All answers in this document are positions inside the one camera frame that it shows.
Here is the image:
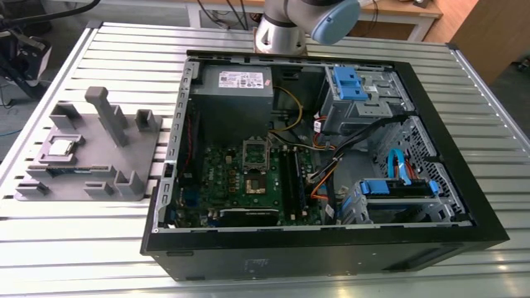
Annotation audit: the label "blue disk carrier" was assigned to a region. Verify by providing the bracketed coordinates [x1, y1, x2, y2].
[331, 66, 370, 101]

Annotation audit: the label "black PC case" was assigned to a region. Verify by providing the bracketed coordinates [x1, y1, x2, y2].
[139, 49, 510, 282]

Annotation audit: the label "black sleeved cable bundle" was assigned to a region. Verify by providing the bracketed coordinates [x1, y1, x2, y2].
[306, 114, 416, 187]

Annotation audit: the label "blue data wire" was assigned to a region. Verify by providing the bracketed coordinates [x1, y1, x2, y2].
[388, 148, 416, 187]

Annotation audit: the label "black RAM slot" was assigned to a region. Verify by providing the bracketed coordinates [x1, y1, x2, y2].
[278, 146, 295, 220]

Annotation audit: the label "red disk wire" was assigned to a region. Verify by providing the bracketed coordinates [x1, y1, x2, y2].
[404, 160, 420, 183]

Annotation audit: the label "black graphics card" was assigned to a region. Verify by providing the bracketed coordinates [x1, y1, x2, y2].
[218, 207, 282, 228]

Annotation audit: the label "black camera cable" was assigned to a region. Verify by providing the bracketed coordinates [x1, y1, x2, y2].
[0, 0, 102, 27]

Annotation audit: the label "grey parts rack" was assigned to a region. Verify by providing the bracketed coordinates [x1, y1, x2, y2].
[15, 86, 163, 202]

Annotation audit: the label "installed dark RAM stick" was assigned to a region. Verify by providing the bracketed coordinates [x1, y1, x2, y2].
[291, 148, 311, 218]

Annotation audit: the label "hard disk in blue carrier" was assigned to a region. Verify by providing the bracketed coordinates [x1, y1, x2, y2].
[360, 179, 441, 199]

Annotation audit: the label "metal socket cover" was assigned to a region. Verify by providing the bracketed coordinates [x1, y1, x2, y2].
[242, 137, 271, 174]

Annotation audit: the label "green motherboard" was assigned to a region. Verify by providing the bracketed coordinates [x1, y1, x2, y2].
[171, 141, 329, 229]

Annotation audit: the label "silver disk bay cage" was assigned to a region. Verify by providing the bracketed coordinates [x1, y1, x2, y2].
[337, 178, 473, 225]
[321, 65, 416, 135]

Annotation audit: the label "yellow wire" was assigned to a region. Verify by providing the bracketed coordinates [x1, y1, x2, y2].
[269, 86, 306, 134]

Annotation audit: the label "wooden desk white legs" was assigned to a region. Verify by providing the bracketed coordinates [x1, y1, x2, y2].
[356, 0, 445, 43]

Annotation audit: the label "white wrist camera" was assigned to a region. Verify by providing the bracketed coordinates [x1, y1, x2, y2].
[23, 38, 54, 89]

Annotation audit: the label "brown wooden cabinet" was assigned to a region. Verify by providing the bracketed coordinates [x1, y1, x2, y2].
[449, 0, 530, 86]

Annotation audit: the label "white metal desk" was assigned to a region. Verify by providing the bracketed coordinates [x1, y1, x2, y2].
[54, 0, 266, 30]

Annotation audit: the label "grey orange wire bundle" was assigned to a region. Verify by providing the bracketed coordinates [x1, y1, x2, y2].
[271, 132, 340, 153]

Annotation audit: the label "orange flat wire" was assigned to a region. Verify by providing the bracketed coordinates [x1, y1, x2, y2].
[309, 172, 336, 202]

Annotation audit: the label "grey power supply unit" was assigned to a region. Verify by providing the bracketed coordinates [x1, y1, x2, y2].
[191, 64, 277, 139]

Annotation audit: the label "CPU socket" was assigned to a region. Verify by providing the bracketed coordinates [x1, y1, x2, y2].
[243, 177, 270, 194]

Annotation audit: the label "silver CPU green edge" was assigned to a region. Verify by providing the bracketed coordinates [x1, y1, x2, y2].
[48, 138, 77, 156]

